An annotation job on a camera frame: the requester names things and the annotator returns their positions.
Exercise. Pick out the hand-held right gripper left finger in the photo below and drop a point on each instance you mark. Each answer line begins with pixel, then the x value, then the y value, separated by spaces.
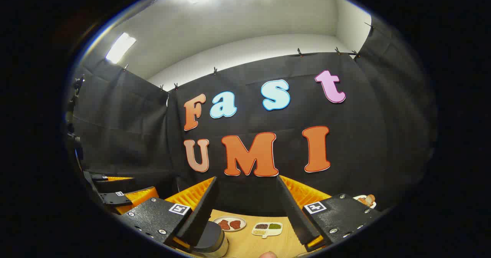
pixel 199 216

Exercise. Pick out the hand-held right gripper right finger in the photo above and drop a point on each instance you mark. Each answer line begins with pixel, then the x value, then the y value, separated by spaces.
pixel 297 216

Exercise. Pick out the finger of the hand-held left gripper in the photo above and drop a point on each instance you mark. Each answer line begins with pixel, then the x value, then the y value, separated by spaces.
pixel 111 185
pixel 119 199

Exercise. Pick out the black and silver rice cooker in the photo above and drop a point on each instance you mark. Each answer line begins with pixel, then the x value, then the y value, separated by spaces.
pixel 209 237

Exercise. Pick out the red meat piece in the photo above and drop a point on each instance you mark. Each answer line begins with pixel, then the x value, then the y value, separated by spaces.
pixel 235 224
pixel 223 224

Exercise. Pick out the round white plate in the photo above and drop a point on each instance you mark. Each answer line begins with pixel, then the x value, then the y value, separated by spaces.
pixel 230 218

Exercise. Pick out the white divided bean dish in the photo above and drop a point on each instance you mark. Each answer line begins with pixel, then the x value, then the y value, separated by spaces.
pixel 267 232

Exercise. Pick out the white toaster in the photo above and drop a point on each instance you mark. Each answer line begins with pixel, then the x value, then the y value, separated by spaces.
pixel 360 198

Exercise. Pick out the toast bread slice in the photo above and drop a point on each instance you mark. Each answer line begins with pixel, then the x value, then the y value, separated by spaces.
pixel 369 199

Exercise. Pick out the black backdrop cloth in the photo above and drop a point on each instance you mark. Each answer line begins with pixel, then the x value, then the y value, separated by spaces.
pixel 345 143

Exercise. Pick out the ceiling light panel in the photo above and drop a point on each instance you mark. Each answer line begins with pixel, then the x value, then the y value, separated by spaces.
pixel 121 47

